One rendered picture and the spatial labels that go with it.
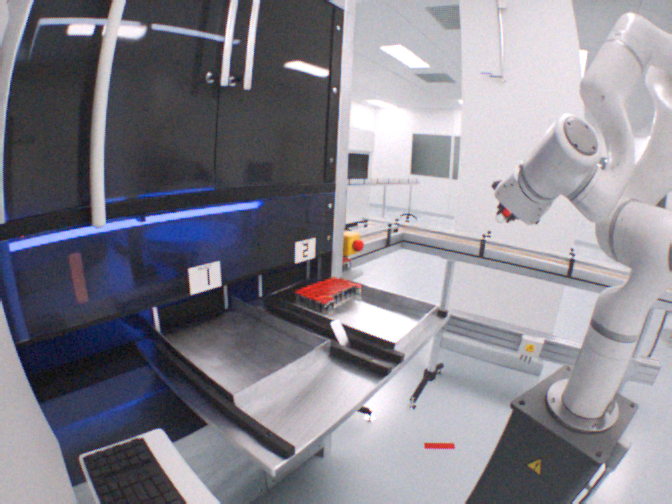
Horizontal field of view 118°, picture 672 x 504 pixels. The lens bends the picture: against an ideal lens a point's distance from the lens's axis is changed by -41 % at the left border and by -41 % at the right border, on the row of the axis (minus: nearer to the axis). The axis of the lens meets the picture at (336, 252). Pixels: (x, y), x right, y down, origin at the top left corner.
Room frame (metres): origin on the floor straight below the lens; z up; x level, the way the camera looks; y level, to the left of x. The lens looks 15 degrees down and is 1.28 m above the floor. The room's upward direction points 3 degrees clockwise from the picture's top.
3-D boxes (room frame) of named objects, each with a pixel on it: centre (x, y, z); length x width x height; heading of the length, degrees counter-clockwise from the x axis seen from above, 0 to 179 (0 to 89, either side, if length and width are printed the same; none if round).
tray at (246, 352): (0.63, 0.22, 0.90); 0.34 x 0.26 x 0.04; 54
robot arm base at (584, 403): (0.41, -0.53, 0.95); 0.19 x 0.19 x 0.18
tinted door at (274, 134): (0.90, 0.15, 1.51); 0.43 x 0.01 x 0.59; 144
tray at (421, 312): (0.84, -0.08, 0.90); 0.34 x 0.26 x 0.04; 53
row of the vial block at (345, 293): (0.89, -0.01, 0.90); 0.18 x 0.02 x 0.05; 144
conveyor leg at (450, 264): (1.64, -0.59, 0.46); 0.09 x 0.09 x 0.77; 54
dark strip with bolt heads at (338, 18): (1.04, 0.03, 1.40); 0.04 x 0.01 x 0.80; 144
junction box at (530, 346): (1.27, -0.99, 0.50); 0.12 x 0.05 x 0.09; 54
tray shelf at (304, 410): (0.72, 0.06, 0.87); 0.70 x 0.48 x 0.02; 144
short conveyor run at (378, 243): (1.49, -0.09, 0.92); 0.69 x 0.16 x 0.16; 144
